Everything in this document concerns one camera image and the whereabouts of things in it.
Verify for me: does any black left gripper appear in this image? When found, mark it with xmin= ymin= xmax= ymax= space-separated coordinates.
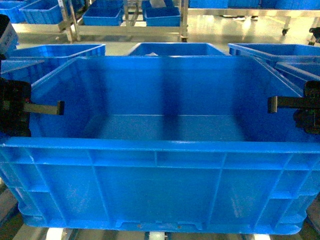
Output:
xmin=0 ymin=78 xmax=65 ymax=137

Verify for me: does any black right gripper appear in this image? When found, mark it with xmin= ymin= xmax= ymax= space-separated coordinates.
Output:
xmin=267 ymin=80 xmax=320 ymax=135

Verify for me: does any blue plastic crate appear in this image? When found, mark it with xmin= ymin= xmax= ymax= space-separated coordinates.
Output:
xmin=0 ymin=56 xmax=320 ymax=235

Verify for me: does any neighbour blue crate on shelf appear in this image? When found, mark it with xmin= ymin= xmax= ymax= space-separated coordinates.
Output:
xmin=0 ymin=44 xmax=106 ymax=84

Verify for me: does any blue crate behind red one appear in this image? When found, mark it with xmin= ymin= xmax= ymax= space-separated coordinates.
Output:
xmin=228 ymin=43 xmax=320 ymax=63

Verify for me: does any metal rack on casters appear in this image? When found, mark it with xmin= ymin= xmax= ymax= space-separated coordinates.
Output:
xmin=57 ymin=0 xmax=189 ymax=43

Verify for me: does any blue crate behind neighbour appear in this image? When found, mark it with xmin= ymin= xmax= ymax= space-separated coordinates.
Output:
xmin=127 ymin=42 xmax=228 ymax=56

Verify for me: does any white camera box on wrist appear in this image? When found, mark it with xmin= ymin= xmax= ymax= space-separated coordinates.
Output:
xmin=0 ymin=14 xmax=19 ymax=56

